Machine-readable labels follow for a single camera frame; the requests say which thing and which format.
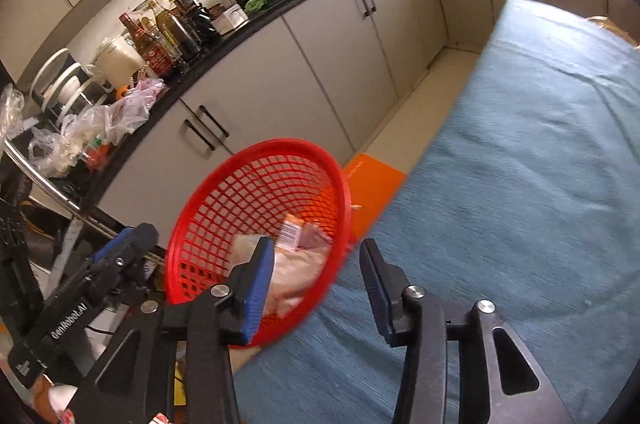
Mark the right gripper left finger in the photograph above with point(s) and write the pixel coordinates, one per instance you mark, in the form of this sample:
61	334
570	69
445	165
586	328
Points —
133	381

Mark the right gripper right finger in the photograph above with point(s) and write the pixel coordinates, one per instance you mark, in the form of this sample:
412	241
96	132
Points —
499	380

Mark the crumpled trash in basket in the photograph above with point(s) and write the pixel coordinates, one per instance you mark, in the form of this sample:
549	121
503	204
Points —
301	249

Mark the pink white plastic bag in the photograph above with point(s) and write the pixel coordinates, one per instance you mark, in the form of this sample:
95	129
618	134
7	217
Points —
112	123

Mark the blue table cloth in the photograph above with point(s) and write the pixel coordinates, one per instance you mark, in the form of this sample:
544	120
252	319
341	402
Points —
529	197

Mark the white electric kettle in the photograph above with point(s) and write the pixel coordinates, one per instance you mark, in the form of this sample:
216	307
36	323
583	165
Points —
116	61

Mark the orange plastic stool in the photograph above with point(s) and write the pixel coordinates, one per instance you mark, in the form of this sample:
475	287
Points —
372	185

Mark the dark sauce bottle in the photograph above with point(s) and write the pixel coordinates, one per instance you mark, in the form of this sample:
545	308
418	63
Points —
200	20

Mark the white small container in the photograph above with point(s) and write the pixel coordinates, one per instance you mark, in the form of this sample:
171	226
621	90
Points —
232	18

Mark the yellow plastic bag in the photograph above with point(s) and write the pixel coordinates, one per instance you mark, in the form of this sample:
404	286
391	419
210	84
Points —
607	24

